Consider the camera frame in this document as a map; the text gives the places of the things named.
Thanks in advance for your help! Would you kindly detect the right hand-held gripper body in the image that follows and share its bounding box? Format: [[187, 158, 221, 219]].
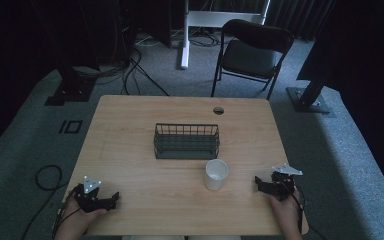
[[262, 162, 304, 203]]

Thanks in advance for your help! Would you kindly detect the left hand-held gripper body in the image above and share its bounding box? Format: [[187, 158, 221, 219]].
[[73, 175, 114, 214]]

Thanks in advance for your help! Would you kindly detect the person's left hand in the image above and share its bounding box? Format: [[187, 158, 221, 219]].
[[53, 199, 110, 240]]

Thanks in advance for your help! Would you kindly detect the person's right hand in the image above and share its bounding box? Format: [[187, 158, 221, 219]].
[[267, 190, 304, 240]]

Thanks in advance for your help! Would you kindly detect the white cup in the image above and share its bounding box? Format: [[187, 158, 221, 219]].
[[203, 158, 230, 192]]

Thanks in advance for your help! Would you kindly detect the black stand with metal base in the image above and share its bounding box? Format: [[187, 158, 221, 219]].
[[285, 75, 336, 118]]

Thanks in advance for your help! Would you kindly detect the black stand base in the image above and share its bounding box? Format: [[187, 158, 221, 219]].
[[43, 64, 98, 107]]

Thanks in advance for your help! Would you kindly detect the black folding chair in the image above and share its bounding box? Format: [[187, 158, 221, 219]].
[[210, 18, 295, 101]]

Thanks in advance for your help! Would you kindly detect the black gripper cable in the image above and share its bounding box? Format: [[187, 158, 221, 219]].
[[281, 181, 329, 240], [20, 164, 81, 240]]

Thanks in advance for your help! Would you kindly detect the dark wire basket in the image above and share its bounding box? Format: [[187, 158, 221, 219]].
[[153, 122, 221, 161]]

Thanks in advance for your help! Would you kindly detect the bundle of black floor cables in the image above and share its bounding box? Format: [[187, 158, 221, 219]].
[[73, 29, 171, 98]]

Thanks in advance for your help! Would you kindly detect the white desk frame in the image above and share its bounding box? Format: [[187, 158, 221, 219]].
[[179, 0, 272, 70]]

